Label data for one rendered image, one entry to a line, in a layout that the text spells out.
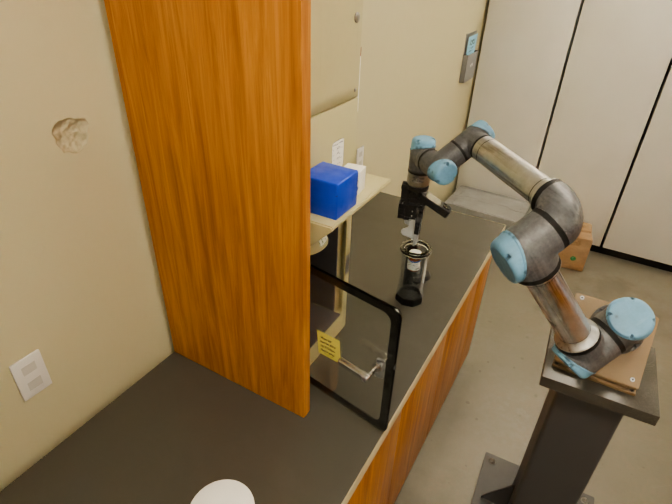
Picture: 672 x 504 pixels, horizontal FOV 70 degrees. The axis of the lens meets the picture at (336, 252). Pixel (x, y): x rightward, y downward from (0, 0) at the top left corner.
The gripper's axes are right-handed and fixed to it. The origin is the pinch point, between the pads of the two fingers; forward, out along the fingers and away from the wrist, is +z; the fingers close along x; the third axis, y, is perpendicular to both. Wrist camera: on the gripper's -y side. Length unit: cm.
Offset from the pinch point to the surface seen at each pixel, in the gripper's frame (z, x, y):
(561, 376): 26, 25, -51
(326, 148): -42, 36, 23
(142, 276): -4, 52, 71
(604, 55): -26, -238, -94
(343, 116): -48, 28, 21
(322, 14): -72, 39, 23
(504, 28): -36, -256, -27
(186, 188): -35, 54, 52
